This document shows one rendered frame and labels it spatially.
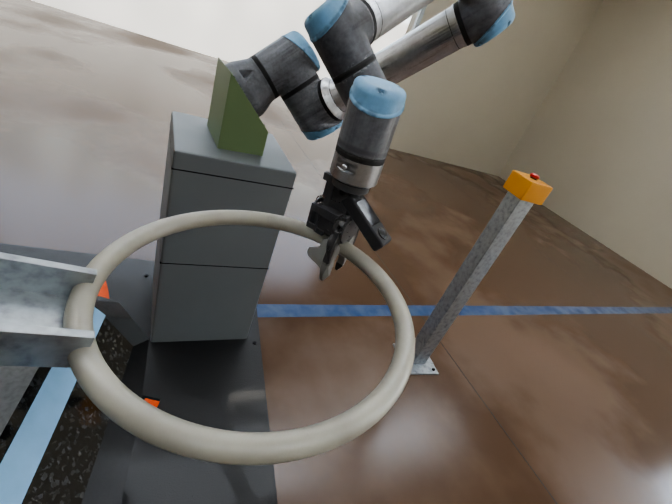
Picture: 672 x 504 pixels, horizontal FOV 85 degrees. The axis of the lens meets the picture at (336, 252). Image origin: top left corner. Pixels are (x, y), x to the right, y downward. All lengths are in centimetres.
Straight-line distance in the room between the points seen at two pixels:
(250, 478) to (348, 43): 128
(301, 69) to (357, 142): 76
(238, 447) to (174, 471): 102
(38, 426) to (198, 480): 89
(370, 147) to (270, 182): 73
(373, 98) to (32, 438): 62
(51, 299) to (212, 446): 29
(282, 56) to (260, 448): 117
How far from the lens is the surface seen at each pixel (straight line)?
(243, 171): 128
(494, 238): 169
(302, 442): 43
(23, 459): 57
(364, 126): 62
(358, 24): 75
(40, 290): 59
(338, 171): 65
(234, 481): 144
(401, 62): 124
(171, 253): 142
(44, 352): 50
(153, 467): 144
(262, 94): 133
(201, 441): 42
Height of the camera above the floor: 130
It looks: 29 degrees down
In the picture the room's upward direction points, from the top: 22 degrees clockwise
